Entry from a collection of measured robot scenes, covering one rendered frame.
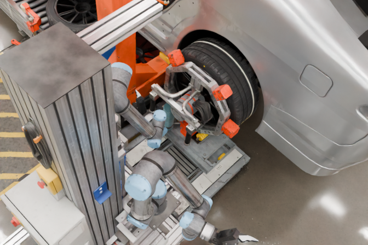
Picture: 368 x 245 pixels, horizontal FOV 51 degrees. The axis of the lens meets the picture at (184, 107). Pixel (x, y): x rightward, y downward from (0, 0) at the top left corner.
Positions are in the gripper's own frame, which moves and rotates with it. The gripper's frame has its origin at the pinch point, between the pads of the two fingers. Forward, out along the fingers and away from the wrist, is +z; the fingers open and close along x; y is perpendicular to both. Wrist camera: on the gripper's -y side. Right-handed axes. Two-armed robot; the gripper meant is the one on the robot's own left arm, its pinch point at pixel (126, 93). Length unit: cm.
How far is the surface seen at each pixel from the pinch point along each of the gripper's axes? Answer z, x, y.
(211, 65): -26, 42, -26
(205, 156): -46, 56, 67
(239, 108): -54, 46, -11
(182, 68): -11.2, 34.3, -15.0
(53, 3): 148, 47, 49
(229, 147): -54, 80, 67
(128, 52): 16.5, 12.7, -15.5
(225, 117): -52, 37, -5
